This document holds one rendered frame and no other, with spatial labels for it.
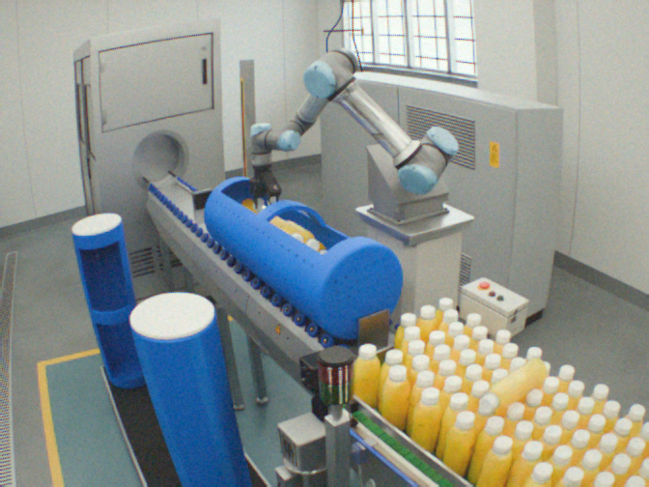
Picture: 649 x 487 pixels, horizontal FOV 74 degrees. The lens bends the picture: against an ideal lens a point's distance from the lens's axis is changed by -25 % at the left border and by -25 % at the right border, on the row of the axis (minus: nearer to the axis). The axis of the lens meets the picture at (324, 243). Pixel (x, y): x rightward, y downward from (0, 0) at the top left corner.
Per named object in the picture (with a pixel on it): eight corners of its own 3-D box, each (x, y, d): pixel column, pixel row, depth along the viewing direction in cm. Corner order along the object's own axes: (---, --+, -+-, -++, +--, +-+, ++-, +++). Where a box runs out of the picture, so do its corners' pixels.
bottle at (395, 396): (375, 429, 127) (377, 378, 120) (388, 415, 132) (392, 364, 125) (397, 437, 123) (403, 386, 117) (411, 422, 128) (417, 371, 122)
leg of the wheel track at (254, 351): (264, 396, 282) (250, 294, 258) (268, 402, 277) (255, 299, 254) (254, 399, 279) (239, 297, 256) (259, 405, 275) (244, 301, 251)
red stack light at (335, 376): (341, 362, 103) (341, 346, 101) (360, 378, 98) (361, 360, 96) (312, 373, 100) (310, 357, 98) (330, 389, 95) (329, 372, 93)
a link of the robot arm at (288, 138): (303, 122, 194) (279, 120, 200) (286, 138, 188) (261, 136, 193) (309, 139, 199) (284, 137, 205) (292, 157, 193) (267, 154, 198)
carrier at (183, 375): (253, 519, 178) (254, 473, 204) (211, 341, 145) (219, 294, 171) (183, 517, 176) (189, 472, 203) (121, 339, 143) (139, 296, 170)
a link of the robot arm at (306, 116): (349, 33, 169) (294, 112, 209) (332, 43, 162) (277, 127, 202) (376, 52, 169) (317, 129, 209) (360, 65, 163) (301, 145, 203)
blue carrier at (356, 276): (272, 230, 236) (259, 166, 223) (408, 314, 166) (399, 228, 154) (212, 255, 224) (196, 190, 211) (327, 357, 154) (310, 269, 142)
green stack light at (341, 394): (341, 383, 105) (341, 362, 103) (360, 398, 99) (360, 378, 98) (313, 393, 101) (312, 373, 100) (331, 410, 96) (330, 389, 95)
